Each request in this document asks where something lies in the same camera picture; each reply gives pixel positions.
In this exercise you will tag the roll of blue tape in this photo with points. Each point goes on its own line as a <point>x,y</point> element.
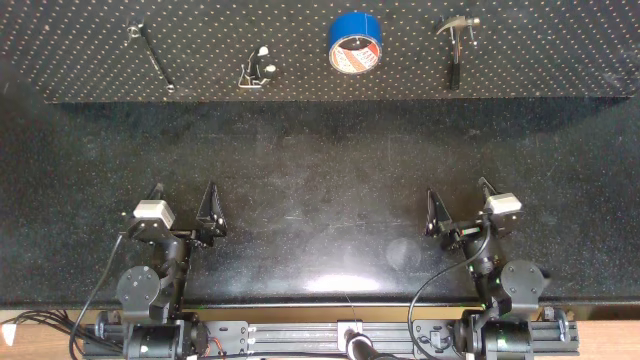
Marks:
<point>355,37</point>

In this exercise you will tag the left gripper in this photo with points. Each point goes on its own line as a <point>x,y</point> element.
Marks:
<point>145,231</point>

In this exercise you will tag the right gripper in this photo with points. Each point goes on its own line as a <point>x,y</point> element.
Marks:
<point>505,224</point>

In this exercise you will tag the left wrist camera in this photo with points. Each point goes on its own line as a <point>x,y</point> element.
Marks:
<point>154,211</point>

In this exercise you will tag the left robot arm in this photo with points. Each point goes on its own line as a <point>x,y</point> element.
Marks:
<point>145,292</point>

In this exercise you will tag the wrench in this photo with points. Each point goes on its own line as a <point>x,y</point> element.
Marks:
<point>154,56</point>

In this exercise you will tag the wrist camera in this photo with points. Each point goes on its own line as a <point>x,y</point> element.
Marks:
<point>154,211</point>
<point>502,202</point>

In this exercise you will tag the hammer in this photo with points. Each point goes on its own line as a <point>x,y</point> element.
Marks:
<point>454,55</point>

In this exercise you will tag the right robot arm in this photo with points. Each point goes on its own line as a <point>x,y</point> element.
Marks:
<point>515,290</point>

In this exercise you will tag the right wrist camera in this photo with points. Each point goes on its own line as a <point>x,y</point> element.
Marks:
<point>502,202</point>

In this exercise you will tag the black pegboard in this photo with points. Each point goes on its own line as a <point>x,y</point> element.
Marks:
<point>550,50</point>

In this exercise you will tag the mounting rail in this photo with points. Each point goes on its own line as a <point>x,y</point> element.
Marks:
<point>300,337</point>

